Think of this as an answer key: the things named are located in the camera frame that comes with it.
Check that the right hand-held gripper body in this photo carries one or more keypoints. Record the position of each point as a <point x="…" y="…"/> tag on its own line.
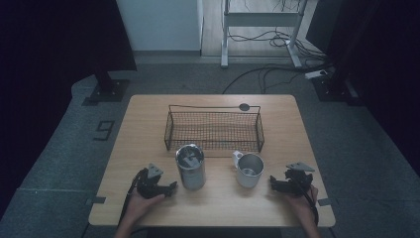
<point x="297" y="185"/>

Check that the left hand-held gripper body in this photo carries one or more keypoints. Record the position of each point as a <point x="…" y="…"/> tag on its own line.
<point x="150" y="188"/>

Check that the tall stainless steel tumbler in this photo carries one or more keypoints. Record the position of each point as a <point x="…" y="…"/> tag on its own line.
<point x="191" y="177"/>

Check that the white mug with steel interior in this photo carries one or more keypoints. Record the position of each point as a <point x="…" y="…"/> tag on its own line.
<point x="246" y="180"/>

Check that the person's left hand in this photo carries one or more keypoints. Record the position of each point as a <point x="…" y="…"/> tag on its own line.
<point x="140" y="206"/>

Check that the person's right hand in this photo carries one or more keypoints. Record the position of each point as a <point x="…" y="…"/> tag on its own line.
<point x="302" y="206"/>

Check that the white power strip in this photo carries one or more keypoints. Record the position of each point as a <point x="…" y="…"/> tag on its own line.
<point x="315" y="74"/>

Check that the black curtain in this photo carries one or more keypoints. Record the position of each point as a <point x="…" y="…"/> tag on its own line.
<point x="379" y="66"/>
<point x="49" y="66"/>

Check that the white cabinet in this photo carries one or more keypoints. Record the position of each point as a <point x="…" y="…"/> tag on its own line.
<point x="161" y="23"/>

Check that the black stand with base plate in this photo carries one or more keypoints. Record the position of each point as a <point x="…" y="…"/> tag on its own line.
<point x="109" y="91"/>
<point x="333" y="87"/>

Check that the white metal desk frame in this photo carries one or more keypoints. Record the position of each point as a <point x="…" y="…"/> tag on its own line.
<point x="261" y="19"/>

